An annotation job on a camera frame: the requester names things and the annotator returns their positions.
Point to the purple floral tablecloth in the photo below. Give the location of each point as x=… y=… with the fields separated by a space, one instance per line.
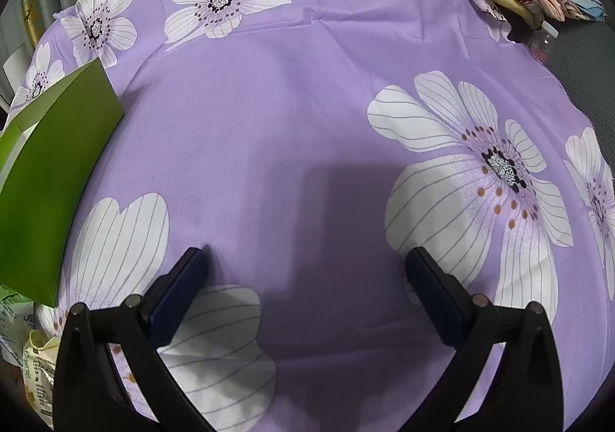
x=288 y=124

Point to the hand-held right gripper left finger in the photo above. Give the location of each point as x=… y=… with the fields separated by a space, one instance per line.
x=178 y=302

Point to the pale yellow snack packet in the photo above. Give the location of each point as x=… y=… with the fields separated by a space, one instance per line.
x=38 y=364

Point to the clear plastic container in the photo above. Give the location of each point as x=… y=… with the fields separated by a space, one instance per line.
x=543 y=45

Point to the green cardboard box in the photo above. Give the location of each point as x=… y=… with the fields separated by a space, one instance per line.
x=48 y=196

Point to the grey sofa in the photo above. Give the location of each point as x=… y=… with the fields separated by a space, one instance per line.
x=591 y=57

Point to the green white snack packet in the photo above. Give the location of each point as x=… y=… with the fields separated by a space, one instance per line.
x=14 y=316

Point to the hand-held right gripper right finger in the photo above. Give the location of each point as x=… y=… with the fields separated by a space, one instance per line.
x=432 y=297

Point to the white panel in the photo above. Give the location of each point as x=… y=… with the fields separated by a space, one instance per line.
x=14 y=64

